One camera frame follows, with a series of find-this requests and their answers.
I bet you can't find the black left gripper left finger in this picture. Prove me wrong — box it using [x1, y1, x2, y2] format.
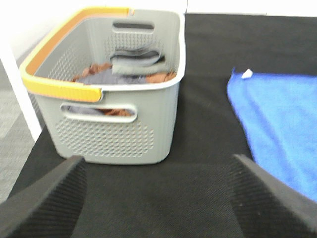
[0, 156, 87, 238]

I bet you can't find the dark grey cloth in basket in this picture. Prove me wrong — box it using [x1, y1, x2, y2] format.
[67, 68, 146, 116]

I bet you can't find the blue microfibre towel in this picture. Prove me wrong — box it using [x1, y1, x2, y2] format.
[227, 69, 317, 201]

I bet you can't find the black table cloth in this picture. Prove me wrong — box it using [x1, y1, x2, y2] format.
[12, 14, 317, 238]

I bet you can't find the grey folded cloth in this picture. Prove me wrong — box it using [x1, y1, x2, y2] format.
[110, 49, 167, 75]

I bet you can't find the grey perforated laundry basket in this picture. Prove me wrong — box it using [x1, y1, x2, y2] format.
[20, 6, 186, 165]

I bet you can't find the brown cloth in basket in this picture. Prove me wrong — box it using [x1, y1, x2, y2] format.
[72, 61, 177, 117]

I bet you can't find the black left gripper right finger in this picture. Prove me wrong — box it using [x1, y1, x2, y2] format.
[227, 154, 317, 238]

